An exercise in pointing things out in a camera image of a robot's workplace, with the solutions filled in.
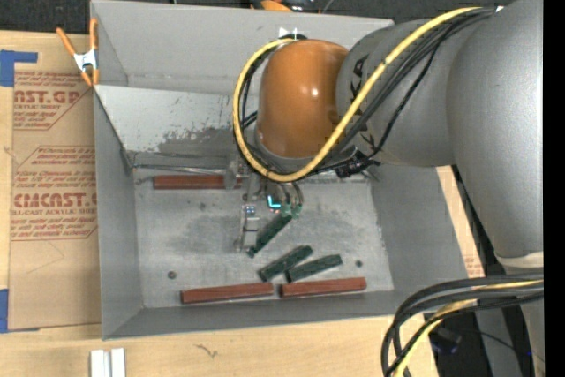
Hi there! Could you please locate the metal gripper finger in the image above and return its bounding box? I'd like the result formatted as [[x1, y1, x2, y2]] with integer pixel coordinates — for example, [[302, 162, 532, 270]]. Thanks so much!
[[237, 204, 260, 253], [226, 160, 245, 191]]

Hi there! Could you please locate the grey metal bin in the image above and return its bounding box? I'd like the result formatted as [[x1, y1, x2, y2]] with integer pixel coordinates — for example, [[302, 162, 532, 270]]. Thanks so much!
[[89, 0, 471, 341]]

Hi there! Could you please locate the red-brown flat block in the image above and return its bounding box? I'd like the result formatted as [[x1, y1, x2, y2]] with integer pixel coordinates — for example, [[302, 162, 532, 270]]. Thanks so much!
[[179, 282, 275, 305], [152, 174, 227, 192], [278, 276, 368, 298]]

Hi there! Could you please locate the brown cardboard board red print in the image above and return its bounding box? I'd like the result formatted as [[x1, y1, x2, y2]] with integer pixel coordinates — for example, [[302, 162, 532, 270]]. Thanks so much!
[[0, 29, 486, 335]]

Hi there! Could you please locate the dark green flat block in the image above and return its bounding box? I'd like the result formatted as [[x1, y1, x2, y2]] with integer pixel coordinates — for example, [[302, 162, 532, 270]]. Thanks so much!
[[283, 253, 343, 284], [257, 245, 314, 283], [245, 213, 294, 259]]

